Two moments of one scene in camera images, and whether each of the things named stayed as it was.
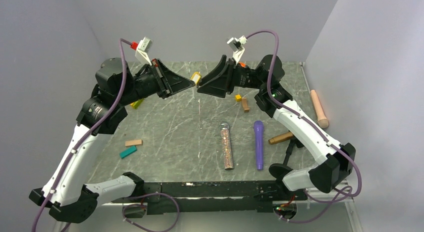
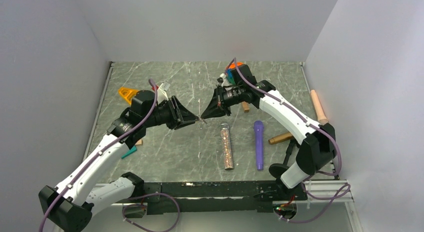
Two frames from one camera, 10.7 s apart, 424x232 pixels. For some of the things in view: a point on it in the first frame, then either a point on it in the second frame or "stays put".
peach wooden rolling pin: x=322 y=122 stays put
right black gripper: x=218 y=87 → x=218 y=106
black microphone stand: x=278 y=171 stays put
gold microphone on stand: x=282 y=137 stays put
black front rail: x=212 y=198 stays put
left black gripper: x=175 y=83 → x=180 y=116
